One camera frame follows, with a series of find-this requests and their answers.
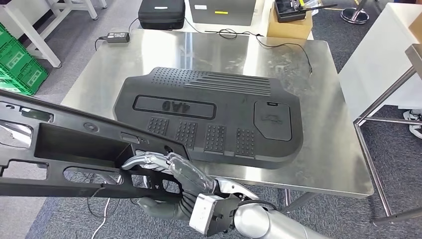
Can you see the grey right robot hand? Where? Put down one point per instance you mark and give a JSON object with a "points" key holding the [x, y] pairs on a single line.
{"points": [[194, 184]]}

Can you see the black plastic plate holder part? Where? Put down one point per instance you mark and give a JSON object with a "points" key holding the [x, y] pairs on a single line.
{"points": [[66, 188]]}

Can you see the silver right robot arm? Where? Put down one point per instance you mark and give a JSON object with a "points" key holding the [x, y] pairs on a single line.
{"points": [[263, 221]]}

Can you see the stainless steel workbench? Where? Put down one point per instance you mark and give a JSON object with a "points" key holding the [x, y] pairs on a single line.
{"points": [[329, 148]]}

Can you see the black engine cover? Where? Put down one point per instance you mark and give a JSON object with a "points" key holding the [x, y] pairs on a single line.
{"points": [[230, 109]]}

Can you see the black power adapter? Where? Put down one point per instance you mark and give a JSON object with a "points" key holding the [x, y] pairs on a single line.
{"points": [[118, 37]]}

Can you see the grey box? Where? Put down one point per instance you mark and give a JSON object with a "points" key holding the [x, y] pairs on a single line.
{"points": [[224, 16]]}

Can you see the black carry case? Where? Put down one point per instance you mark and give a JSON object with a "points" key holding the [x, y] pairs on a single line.
{"points": [[161, 16]]}

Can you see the brown cardboard box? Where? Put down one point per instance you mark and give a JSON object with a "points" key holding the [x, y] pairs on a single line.
{"points": [[417, 28], [286, 29]]}

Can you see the green plastic crate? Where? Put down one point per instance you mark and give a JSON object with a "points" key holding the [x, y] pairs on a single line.
{"points": [[29, 72], [5, 36]]}

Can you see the white cabinet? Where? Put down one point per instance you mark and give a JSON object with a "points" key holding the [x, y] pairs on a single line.
{"points": [[379, 59]]}

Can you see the person's white shoe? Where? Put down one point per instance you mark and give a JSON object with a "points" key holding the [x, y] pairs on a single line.
{"points": [[413, 116], [417, 131]]}

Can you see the white table frame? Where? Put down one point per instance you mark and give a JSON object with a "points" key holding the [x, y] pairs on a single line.
{"points": [[29, 33]]}

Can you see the chrome stanchion post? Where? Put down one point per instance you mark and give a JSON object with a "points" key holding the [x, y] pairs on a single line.
{"points": [[354, 16]]}

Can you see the steel frame table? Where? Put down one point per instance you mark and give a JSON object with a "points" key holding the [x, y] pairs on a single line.
{"points": [[416, 59]]}

